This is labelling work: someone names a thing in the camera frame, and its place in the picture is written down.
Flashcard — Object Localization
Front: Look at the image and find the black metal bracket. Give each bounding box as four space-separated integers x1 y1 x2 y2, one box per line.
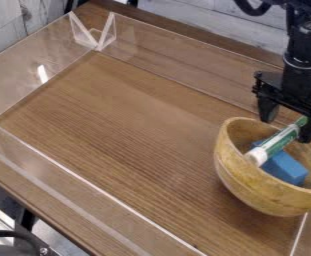
14 234 62 256

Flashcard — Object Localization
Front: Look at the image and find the clear acrylic table enclosure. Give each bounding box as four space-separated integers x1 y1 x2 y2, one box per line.
0 9 311 256

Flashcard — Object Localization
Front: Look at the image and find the brown wooden bowl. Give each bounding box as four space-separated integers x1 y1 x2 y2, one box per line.
214 117 311 217

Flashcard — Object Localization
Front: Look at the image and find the blue rectangular block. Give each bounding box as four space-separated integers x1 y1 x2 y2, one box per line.
250 139 309 186

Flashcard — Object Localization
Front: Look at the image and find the green Expo marker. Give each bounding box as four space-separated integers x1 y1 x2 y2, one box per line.
245 116 308 167

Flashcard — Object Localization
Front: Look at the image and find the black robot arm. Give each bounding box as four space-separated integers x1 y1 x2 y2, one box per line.
234 0 311 143

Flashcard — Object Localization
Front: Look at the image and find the black cable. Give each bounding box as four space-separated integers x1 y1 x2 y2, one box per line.
0 228 35 256

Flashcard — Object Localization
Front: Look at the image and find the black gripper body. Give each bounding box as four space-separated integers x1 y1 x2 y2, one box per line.
253 71 311 116

